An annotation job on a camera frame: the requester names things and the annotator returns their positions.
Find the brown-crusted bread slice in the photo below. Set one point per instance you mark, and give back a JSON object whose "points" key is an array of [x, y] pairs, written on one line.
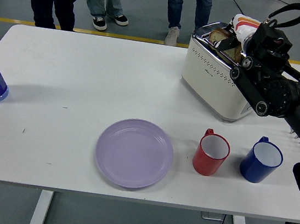
{"points": [[216, 36]]}

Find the red enamel mug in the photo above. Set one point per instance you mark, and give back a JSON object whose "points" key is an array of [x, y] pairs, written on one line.
{"points": [[204, 163]]}

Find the blue enamel mug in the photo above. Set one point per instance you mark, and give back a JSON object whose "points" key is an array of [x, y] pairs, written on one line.
{"points": [[251, 169]]}

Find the purple plate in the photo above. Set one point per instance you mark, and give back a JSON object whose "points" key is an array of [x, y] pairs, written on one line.
{"points": [[133, 154]]}

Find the metal toast rack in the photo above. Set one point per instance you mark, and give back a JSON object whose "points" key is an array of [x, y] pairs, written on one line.
{"points": [[298, 137]]}

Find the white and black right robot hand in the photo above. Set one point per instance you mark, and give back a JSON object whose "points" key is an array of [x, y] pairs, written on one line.
{"points": [[244, 26]]}

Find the grey under-table control box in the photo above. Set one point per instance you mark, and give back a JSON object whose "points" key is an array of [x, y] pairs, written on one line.
{"points": [[212, 215]]}

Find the cream and chrome toaster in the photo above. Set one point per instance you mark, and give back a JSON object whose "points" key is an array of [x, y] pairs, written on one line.
{"points": [[209, 81]]}

